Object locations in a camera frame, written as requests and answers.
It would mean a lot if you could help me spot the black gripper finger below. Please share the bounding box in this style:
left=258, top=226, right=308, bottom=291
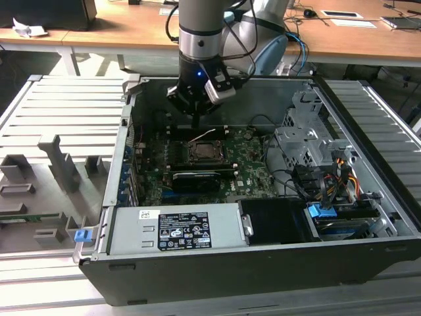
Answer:
left=166, top=85, right=197, bottom=129
left=196, top=104, right=215, bottom=129

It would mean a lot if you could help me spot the CPU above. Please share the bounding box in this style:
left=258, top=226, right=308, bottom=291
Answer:
left=193, top=144, right=220, bottom=159

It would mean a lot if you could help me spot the metal socket cover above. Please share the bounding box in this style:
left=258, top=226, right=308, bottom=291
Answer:
left=187, top=140, right=228, bottom=164

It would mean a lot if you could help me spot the white latch RAM slot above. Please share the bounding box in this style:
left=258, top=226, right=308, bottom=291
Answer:
left=169, top=124, right=230, bottom=132

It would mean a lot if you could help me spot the black latch RAM slot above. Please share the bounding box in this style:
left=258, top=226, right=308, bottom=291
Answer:
left=168, top=161, right=235, bottom=169
left=169, top=132, right=231, bottom=141

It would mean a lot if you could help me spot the blue expansion slot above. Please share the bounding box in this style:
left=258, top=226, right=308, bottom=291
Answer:
left=160, top=192, right=187, bottom=202

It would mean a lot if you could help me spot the black expansion card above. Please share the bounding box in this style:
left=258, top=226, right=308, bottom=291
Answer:
left=171, top=170, right=222, bottom=194

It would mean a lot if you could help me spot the green motherboard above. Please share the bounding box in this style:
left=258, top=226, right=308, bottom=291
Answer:
left=131, top=126, right=280, bottom=205

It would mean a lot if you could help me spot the wooden desk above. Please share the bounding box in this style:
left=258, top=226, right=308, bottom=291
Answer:
left=0, top=0, right=290, bottom=78
left=282, top=0, right=421, bottom=68

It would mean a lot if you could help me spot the silver metal drive cage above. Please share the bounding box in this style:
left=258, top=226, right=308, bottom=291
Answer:
left=274, top=90, right=356, bottom=172

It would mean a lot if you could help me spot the silver metal latch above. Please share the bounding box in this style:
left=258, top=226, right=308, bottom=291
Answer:
left=241, top=213, right=255, bottom=238

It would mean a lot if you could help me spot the grey power supply unit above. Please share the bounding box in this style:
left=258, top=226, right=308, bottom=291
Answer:
left=105, top=202, right=251, bottom=256

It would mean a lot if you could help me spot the black box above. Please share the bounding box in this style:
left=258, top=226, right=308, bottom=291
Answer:
left=0, top=0, right=98, bottom=32

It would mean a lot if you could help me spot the blue disk carrier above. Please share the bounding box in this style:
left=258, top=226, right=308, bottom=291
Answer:
left=305, top=203, right=379, bottom=241

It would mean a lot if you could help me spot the grey parts rack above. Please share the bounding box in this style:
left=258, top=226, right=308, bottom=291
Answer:
left=0, top=133, right=111, bottom=254

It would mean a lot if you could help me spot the crumpled white paper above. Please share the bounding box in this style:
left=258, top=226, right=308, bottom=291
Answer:
left=12, top=18, right=49, bottom=38

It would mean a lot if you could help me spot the black PC case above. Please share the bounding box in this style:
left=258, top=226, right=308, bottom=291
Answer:
left=72, top=74, right=421, bottom=307

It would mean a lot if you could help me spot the white framed tablet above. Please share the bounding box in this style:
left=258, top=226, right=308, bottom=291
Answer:
left=320, top=9, right=364, bottom=19

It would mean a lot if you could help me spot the blue plastic clip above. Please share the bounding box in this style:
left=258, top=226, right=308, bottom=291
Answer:
left=74, top=229, right=93, bottom=244

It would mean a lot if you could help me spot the grey notebook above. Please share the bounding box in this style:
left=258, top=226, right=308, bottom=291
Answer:
left=380, top=14, right=421, bottom=32

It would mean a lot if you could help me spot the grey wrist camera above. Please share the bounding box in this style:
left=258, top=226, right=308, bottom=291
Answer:
left=203, top=67, right=237, bottom=106

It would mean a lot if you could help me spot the thick black cable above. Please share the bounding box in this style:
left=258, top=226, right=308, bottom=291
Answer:
left=261, top=133, right=280, bottom=172

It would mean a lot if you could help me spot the blue cable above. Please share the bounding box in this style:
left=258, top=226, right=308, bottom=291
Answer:
left=289, top=32, right=312, bottom=72

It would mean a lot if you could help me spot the black wire connector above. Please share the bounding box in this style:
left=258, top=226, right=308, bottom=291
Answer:
left=294, top=166, right=322, bottom=192

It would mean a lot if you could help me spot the orange black wire bundle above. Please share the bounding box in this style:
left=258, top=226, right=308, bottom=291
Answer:
left=315, top=172, right=341, bottom=201

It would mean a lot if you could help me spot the yellow red wire bundle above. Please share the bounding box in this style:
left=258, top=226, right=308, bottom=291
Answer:
left=347, top=176, right=362, bottom=201

